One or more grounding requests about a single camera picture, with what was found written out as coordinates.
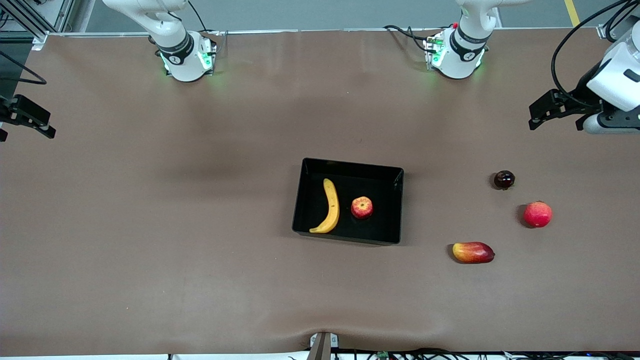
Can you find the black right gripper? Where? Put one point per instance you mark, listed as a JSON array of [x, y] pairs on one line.
[[11, 114]]

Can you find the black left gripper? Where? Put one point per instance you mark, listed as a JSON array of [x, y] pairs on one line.
[[581, 99]]

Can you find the black rectangular plastic tray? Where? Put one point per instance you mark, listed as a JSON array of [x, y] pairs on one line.
[[381, 220]]

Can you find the small red yellow apple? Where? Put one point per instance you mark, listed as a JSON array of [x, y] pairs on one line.
[[362, 207]]

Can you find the yellow banana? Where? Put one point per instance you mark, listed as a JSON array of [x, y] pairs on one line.
[[332, 205]]

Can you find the dark purple plum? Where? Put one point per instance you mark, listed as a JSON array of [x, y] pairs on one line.
[[504, 180]]

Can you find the red yellow mango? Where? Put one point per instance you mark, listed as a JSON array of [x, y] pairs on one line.
[[472, 252]]

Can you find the aluminium frame struts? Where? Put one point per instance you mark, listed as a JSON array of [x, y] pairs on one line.
[[39, 39]]

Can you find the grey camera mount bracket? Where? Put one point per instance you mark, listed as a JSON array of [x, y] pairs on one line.
[[322, 345]]

